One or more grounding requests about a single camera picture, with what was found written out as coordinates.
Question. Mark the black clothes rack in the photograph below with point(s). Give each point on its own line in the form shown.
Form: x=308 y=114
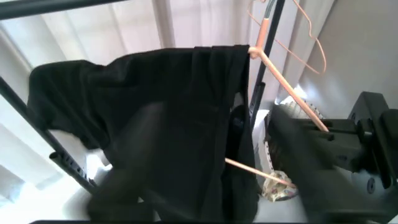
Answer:
x=31 y=7

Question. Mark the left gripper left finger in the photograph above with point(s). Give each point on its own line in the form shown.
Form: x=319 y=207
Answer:
x=124 y=193

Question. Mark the white curtain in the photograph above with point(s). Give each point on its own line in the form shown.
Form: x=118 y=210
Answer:
x=124 y=31

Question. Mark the white laundry basket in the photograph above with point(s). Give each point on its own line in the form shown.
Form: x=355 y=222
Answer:
x=292 y=104

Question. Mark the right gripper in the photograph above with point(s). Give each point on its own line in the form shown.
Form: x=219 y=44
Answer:
x=382 y=133

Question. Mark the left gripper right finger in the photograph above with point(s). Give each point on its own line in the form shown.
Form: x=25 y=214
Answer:
x=317 y=193

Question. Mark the pink clothes hanger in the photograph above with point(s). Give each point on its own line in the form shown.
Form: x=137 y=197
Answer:
x=325 y=62
x=289 y=89

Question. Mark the cream printed garment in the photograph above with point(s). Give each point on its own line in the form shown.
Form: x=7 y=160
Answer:
x=276 y=189

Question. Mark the black garment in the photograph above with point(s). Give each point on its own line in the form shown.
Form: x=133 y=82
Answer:
x=186 y=93

